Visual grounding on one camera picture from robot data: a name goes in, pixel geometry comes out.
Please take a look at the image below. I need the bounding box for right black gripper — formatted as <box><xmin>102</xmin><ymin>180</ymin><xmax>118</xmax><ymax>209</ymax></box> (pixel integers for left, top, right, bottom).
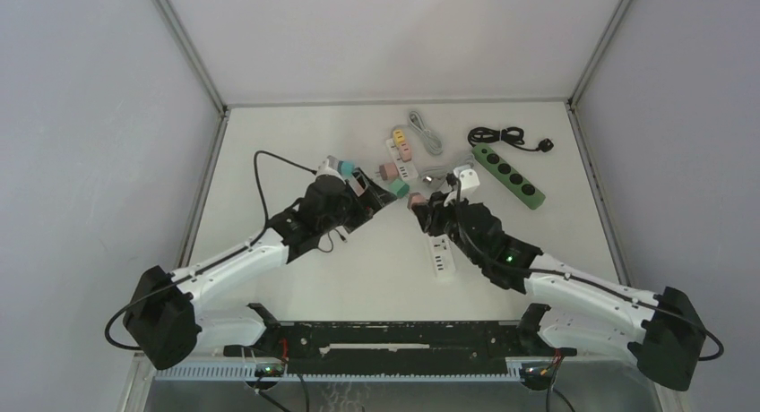
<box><xmin>413</xmin><ymin>188</ymin><xmax>483</xmax><ymax>266</ymax></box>

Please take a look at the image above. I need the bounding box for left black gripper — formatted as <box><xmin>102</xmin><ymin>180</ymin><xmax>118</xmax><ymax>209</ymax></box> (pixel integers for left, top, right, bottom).
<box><xmin>318</xmin><ymin>169</ymin><xmax>395</xmax><ymax>236</ymax></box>

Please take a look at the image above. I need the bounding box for pink charger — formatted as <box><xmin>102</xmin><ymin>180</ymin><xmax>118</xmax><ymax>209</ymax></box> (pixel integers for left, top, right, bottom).
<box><xmin>407</xmin><ymin>193</ymin><xmax>428</xmax><ymax>210</ymax></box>
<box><xmin>377</xmin><ymin>162</ymin><xmax>400</xmax><ymax>182</ymax></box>

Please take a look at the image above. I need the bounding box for white power strip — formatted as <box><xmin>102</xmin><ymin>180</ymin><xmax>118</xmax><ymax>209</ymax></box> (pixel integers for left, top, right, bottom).
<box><xmin>384</xmin><ymin>138</ymin><xmax>419</xmax><ymax>182</ymax></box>
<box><xmin>427</xmin><ymin>235</ymin><xmax>456</xmax><ymax>282</ymax></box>

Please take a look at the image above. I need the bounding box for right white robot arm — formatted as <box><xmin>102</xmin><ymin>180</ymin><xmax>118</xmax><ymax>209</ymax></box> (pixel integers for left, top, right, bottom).
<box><xmin>409</xmin><ymin>193</ymin><xmax>708</xmax><ymax>391</ymax></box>

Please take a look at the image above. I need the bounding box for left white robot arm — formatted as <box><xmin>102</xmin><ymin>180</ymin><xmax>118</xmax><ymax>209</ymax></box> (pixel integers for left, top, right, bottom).
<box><xmin>123</xmin><ymin>168</ymin><xmax>397</xmax><ymax>370</ymax></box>

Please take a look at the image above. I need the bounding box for green charger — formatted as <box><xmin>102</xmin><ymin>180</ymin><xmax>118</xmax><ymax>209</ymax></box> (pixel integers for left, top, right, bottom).
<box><xmin>388</xmin><ymin>178</ymin><xmax>410</xmax><ymax>199</ymax></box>

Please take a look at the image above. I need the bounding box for teal blue charger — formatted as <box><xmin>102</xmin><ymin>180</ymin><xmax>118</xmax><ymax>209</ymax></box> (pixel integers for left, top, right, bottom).
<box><xmin>337</xmin><ymin>160</ymin><xmax>356</xmax><ymax>179</ymax></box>

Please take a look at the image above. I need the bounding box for yellow charger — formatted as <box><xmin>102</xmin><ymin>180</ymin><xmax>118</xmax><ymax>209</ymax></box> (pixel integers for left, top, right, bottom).
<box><xmin>392</xmin><ymin>128</ymin><xmax>406</xmax><ymax>147</ymax></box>

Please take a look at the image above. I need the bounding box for green power strip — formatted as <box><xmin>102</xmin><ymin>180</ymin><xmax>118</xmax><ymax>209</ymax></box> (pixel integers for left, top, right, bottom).
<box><xmin>471</xmin><ymin>143</ymin><xmax>546</xmax><ymax>210</ymax></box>

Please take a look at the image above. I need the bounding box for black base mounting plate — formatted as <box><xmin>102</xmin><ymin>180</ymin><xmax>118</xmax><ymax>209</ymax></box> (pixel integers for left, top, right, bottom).
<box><xmin>222</xmin><ymin>304</ymin><xmax>575</xmax><ymax>377</ymax></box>

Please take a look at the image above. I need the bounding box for grey cord of near strip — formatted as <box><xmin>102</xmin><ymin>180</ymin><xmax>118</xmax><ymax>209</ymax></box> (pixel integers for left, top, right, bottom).
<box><xmin>419</xmin><ymin>150</ymin><xmax>476</xmax><ymax>188</ymax></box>

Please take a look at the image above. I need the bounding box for grey cord of strip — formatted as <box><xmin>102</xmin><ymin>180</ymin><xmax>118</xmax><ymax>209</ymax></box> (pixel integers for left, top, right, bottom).
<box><xmin>407</xmin><ymin>111</ymin><xmax>445</xmax><ymax>157</ymax></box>
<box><xmin>419</xmin><ymin>150</ymin><xmax>476</xmax><ymax>188</ymax></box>

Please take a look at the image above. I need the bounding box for grey cord of far strip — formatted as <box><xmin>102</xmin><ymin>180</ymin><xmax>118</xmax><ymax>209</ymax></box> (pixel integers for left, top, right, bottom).
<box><xmin>407</xmin><ymin>111</ymin><xmax>445</xmax><ymax>157</ymax></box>

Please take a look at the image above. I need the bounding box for short black usb cable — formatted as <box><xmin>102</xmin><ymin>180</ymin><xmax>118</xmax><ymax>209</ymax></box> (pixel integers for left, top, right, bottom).
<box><xmin>317</xmin><ymin>227</ymin><xmax>350</xmax><ymax>253</ymax></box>

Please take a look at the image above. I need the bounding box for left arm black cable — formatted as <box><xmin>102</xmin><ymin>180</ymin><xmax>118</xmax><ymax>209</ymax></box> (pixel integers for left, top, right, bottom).
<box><xmin>104</xmin><ymin>150</ymin><xmax>319</xmax><ymax>352</ymax></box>

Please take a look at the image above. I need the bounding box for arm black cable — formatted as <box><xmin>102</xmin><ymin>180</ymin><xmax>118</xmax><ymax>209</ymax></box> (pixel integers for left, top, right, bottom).
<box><xmin>445</xmin><ymin>173</ymin><xmax>726</xmax><ymax>363</ymax></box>
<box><xmin>104</xmin><ymin>150</ymin><xmax>319</xmax><ymax>352</ymax></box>

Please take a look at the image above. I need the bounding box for white slotted cable duct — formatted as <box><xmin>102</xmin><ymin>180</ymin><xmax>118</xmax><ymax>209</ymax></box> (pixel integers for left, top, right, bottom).
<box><xmin>154</xmin><ymin>363</ymin><xmax>525</xmax><ymax>382</ymax></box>

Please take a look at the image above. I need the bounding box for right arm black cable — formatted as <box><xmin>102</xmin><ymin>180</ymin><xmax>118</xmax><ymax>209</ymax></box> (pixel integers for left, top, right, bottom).
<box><xmin>445</xmin><ymin>173</ymin><xmax>726</xmax><ymax>363</ymax></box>

